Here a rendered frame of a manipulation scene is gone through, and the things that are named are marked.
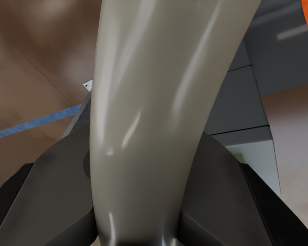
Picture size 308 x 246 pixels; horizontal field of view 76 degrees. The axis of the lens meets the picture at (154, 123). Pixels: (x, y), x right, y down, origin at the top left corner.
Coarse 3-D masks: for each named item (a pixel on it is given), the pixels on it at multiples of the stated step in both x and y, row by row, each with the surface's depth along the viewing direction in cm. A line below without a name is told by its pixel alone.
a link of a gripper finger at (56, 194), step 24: (72, 144) 9; (48, 168) 8; (72, 168) 8; (24, 192) 7; (48, 192) 7; (72, 192) 7; (24, 216) 6; (48, 216) 6; (72, 216) 6; (0, 240) 5; (24, 240) 5; (48, 240) 5; (72, 240) 6
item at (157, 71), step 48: (144, 0) 3; (192, 0) 3; (240, 0) 3; (96, 48) 4; (144, 48) 3; (192, 48) 3; (96, 96) 4; (144, 96) 4; (192, 96) 4; (96, 144) 5; (144, 144) 4; (192, 144) 5; (96, 192) 5; (144, 192) 5; (144, 240) 6
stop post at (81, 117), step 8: (88, 88) 172; (88, 96) 159; (88, 104) 151; (80, 112) 145; (88, 112) 149; (72, 120) 143; (80, 120) 140; (88, 120) 147; (72, 128) 133; (64, 136) 131
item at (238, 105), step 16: (240, 48) 100; (240, 64) 91; (224, 80) 89; (240, 80) 84; (224, 96) 82; (240, 96) 78; (256, 96) 74; (224, 112) 76; (240, 112) 72; (256, 112) 69; (208, 128) 74; (224, 128) 71; (240, 128) 68; (256, 128) 65; (224, 144) 66; (240, 144) 64; (256, 144) 62; (272, 144) 61; (256, 160) 68; (272, 160) 67; (272, 176) 74
